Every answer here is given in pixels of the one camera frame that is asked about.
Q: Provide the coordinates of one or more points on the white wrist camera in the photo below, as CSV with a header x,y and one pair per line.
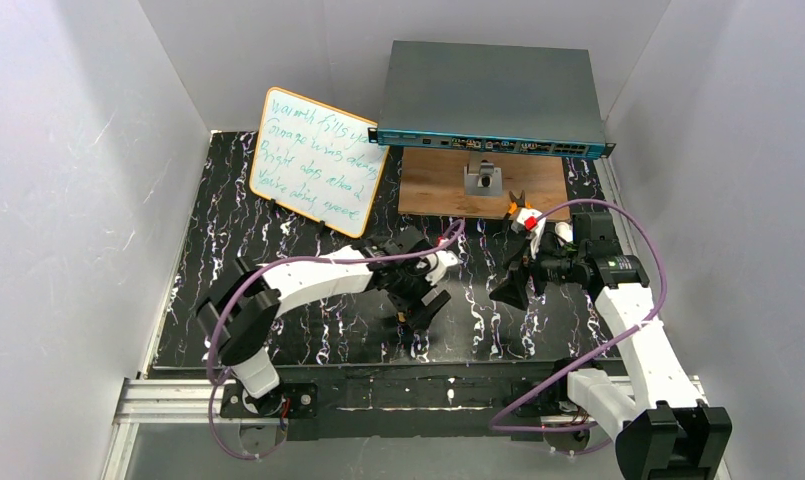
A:
x,y
531,222
440,263

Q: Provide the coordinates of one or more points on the grey metal bracket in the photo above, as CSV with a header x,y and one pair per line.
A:
x,y
483,178

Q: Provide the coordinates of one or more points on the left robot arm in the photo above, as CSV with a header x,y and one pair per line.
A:
x,y
239,309

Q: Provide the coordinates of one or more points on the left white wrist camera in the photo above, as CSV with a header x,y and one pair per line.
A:
x,y
440,263

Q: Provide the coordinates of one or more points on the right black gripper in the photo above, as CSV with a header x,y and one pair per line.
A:
x,y
531,266

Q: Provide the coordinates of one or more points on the yellow framed whiteboard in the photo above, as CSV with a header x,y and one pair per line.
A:
x,y
318,161

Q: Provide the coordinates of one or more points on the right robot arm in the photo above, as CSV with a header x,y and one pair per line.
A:
x,y
663,429

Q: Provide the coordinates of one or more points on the teal network switch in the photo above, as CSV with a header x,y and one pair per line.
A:
x,y
491,98

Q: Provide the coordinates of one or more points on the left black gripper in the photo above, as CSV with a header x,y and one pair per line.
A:
x,y
411,294

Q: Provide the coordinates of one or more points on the brown wooden board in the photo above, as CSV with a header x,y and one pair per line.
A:
x,y
432,183

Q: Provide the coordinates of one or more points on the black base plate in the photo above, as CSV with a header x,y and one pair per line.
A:
x,y
388,400

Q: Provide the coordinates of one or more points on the orange handled pliers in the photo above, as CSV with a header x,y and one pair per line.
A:
x,y
516,202

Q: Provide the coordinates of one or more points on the aluminium frame rail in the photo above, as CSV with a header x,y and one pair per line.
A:
x,y
185,401

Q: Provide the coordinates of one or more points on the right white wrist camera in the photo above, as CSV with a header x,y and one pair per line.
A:
x,y
531,222

